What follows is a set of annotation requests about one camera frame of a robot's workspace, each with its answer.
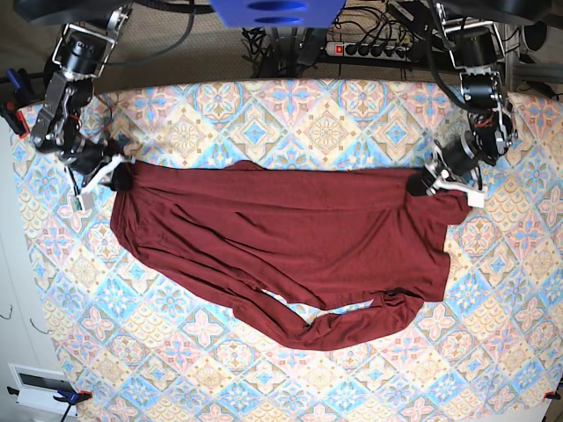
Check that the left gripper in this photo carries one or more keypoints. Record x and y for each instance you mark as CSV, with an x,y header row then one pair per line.
x,y
453,162

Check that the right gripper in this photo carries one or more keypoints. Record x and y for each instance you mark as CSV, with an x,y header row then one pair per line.
x,y
94,157

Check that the dark red t-shirt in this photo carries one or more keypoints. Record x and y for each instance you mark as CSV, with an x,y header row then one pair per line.
x,y
315,260

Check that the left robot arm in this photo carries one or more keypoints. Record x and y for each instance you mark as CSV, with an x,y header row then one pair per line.
x,y
476,50

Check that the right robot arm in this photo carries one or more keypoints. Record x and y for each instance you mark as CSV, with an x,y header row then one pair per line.
x,y
81,54

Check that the blue orange clamp upper left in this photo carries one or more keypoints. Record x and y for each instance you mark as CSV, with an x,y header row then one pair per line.
x,y
21,97

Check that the blue orange clamp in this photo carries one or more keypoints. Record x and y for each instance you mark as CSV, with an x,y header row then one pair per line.
x,y
21,97
72,396

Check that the white power strip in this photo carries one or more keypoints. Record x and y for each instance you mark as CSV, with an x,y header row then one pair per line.
x,y
382,51

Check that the patterned tile tablecloth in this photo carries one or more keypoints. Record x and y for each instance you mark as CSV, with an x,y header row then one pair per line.
x,y
149,352

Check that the blue orange clamp lower left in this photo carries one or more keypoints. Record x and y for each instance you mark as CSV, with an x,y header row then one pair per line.
x,y
72,396

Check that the orange clamp lower right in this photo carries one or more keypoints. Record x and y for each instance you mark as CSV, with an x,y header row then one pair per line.
x,y
554,396

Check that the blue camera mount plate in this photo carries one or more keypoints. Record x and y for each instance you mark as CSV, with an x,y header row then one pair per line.
x,y
277,13

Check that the white wall outlet box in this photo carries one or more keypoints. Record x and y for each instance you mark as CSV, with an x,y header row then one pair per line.
x,y
37,388

